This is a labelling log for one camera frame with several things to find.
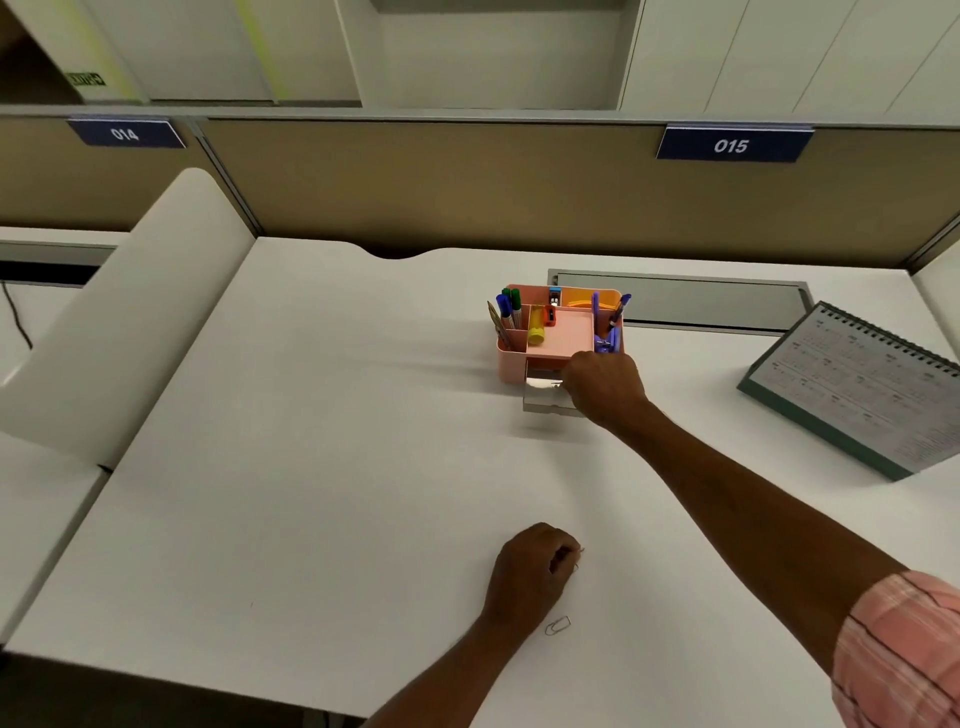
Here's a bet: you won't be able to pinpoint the person's right hand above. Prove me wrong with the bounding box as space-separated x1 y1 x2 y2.
561 350 651 437

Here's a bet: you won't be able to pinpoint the person's left hand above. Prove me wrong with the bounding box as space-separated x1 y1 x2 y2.
480 522 585 639

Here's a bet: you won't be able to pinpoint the clear organizer drawer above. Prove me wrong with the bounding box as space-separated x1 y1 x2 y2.
522 359 588 418

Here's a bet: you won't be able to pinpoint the person's right forearm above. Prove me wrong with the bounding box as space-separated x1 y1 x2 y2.
600 402 910 676

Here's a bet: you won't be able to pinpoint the person's left forearm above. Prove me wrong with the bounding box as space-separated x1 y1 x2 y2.
360 613 546 728

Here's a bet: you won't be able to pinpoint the pink desk organizer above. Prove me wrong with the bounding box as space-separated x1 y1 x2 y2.
494 283 626 388

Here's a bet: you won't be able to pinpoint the wooden ruler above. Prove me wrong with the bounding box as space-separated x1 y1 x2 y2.
486 300 517 352

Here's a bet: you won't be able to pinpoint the beige desk partition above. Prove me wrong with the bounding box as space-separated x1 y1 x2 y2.
0 105 960 273

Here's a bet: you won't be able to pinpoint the blue number sign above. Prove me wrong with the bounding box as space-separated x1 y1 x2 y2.
66 117 187 150
655 124 816 165

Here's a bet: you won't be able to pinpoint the green desk calendar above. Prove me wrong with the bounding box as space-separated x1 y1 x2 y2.
736 300 960 483

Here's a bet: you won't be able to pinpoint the pink plaid shirt sleeve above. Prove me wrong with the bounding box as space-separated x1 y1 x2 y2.
830 570 960 728

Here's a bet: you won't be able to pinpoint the white side divider panel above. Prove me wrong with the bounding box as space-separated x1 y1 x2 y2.
0 166 258 471

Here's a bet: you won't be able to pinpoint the grey cable tray cover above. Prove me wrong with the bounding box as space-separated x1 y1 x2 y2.
546 269 816 336

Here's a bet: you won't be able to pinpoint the white wall cabinets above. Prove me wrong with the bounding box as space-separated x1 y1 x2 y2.
0 0 960 118

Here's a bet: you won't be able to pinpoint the black cable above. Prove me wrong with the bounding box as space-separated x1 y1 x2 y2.
0 280 36 352

